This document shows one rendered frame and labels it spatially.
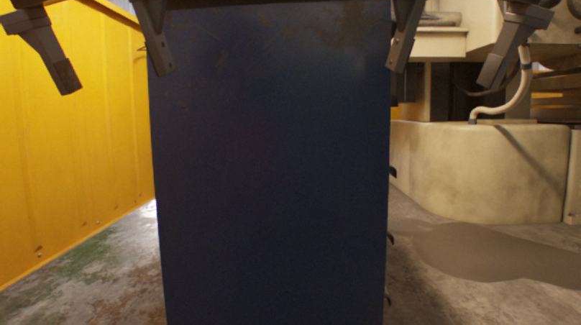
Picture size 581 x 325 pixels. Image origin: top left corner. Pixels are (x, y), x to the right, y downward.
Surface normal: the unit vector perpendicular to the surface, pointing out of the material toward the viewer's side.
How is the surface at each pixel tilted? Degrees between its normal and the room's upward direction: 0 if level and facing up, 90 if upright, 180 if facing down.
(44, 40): 83
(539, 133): 90
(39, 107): 90
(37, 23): 83
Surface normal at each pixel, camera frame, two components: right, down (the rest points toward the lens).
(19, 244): 1.00, -0.01
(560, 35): -0.03, 0.11
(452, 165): -0.82, 0.07
